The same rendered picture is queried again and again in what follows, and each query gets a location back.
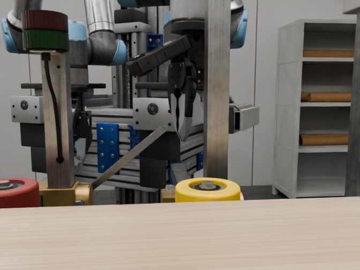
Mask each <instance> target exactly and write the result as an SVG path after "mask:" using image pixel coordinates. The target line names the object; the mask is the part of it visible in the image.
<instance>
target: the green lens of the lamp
mask: <svg viewBox="0 0 360 270"><path fill-rule="evenodd" d="M22 42H23V50H26V49H28V48H53V49H63V50H67V51H69V35H68V34H66V33H62V32H55V31H24V32H22Z"/></svg>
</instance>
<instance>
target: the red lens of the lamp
mask: <svg viewBox="0 0 360 270"><path fill-rule="evenodd" d="M21 25H22V31H24V30H25V29H29V28H48V29H58V30H62V31H66V32H67V33H69V26H68V16H67V15H66V14H63V13H59V12H53V11H42V10H31V11H24V12H22V13H21Z"/></svg>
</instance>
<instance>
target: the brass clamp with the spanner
mask: <svg viewBox="0 0 360 270"><path fill-rule="evenodd" d="M38 183H39V192H40V197H42V207H62V206H92V205H93V188H92V185H91V184H81V181H75V183H74V184H73V185H72V186H71V187H68V188H48V182H38Z"/></svg>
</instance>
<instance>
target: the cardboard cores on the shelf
mask: <svg viewBox="0 0 360 270"><path fill-rule="evenodd" d="M303 57H335V58H354V50H303ZM301 102H351V92H301ZM348 137H349V134H299V145H300V146H312V145H348Z"/></svg>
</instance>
